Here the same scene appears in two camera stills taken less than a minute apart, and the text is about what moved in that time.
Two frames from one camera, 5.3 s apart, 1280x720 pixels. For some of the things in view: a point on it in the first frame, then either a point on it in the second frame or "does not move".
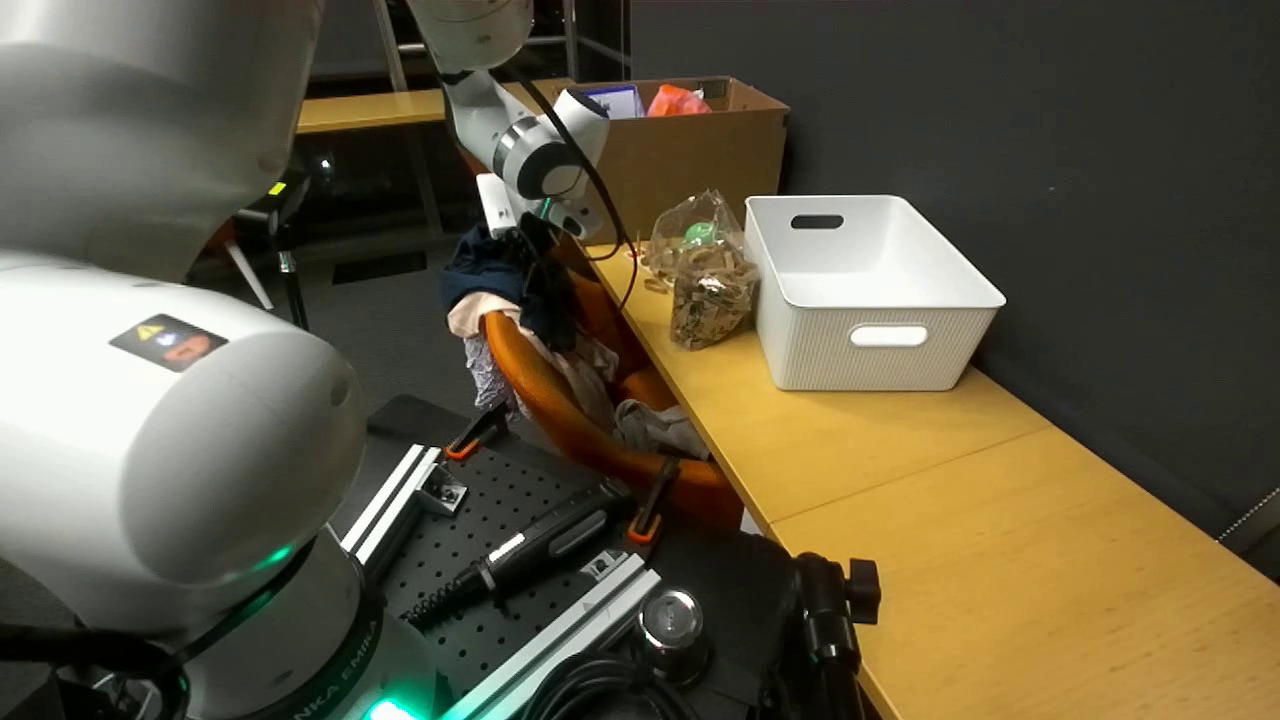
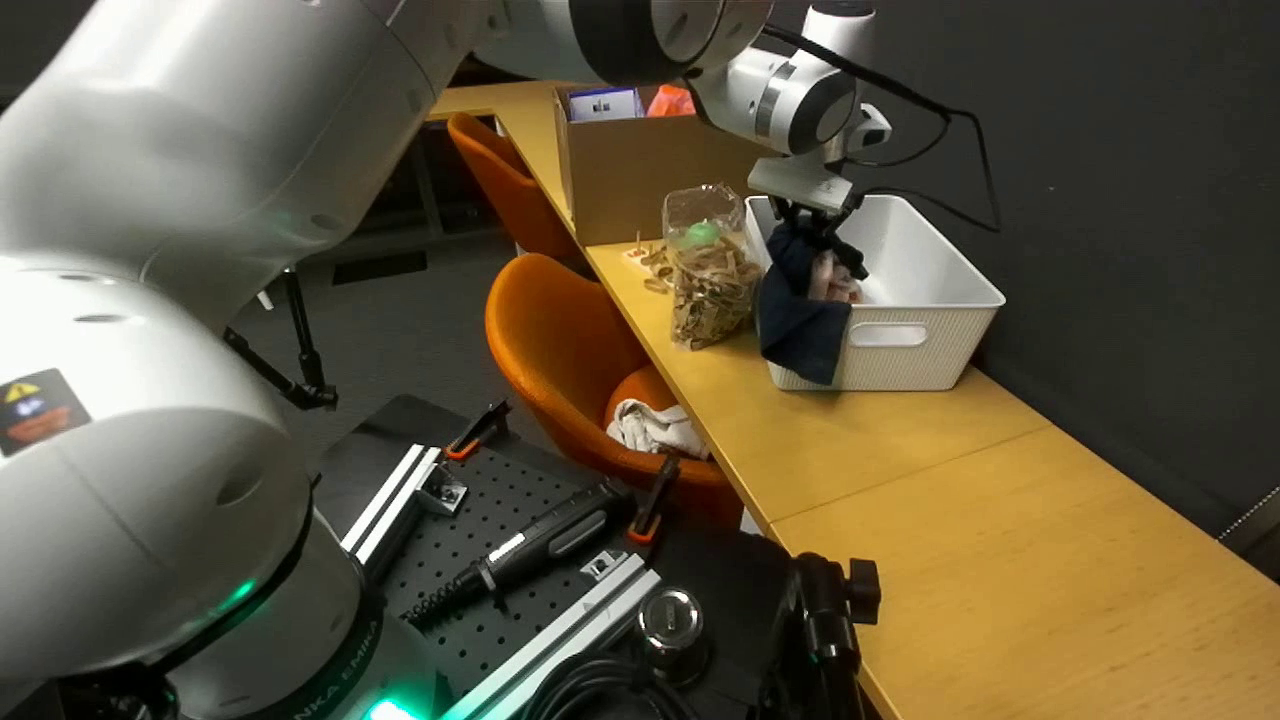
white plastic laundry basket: (862, 292) does not move
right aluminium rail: (612, 581) does not move
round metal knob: (669, 623) does not move
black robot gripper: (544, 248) -> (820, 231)
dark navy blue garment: (493, 262) -> (797, 324)
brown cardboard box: (735, 145) does not move
